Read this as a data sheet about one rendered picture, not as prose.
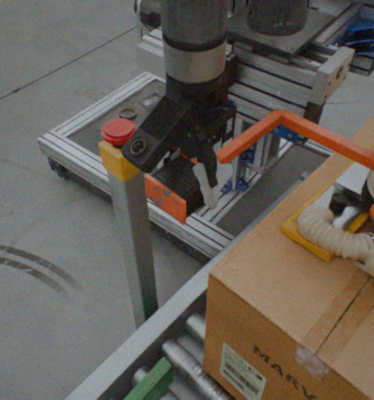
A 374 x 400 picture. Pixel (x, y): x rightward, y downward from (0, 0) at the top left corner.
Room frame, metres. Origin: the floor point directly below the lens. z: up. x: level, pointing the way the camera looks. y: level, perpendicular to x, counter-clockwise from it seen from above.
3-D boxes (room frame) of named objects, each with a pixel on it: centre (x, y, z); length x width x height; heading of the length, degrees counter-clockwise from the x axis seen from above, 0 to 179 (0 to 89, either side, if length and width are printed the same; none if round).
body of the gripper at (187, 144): (0.49, -0.01, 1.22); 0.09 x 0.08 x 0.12; 137
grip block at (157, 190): (0.47, 0.01, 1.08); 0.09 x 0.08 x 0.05; 46
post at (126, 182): (0.67, 0.14, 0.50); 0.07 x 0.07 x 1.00; 47
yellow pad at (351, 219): (0.57, -0.32, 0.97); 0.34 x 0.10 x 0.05; 136
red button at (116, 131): (0.67, 0.14, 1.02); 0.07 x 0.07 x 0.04
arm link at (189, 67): (0.48, 0.00, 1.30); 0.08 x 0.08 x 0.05
